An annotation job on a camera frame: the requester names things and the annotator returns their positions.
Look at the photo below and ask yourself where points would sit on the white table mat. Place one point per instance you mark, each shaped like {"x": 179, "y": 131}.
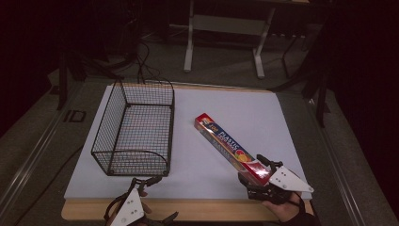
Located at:
{"x": 219, "y": 103}

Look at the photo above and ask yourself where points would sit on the white metal desk frame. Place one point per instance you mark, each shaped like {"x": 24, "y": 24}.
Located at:
{"x": 229, "y": 25}

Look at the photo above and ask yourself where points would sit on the black metal stand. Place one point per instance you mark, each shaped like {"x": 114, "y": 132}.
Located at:
{"x": 320, "y": 94}
{"x": 62, "y": 81}

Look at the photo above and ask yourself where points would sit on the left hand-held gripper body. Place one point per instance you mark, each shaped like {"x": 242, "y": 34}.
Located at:
{"x": 130, "y": 208}

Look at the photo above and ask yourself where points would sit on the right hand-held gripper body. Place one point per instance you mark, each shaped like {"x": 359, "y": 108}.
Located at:
{"x": 288, "y": 182}

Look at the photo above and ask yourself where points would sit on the metal floor rail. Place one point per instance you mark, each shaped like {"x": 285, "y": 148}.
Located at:
{"x": 28, "y": 163}
{"x": 338, "y": 163}

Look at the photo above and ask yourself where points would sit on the red blue plastic wrap box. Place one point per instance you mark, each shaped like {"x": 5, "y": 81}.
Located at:
{"x": 226, "y": 146}

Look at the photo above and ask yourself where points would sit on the person's left hand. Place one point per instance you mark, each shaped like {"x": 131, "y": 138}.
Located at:
{"x": 146, "y": 207}

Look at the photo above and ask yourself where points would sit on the person's right hand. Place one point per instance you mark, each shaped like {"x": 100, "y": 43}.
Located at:
{"x": 287, "y": 212}

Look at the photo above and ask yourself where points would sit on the black floor socket box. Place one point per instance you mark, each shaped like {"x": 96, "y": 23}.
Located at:
{"x": 75, "y": 116}

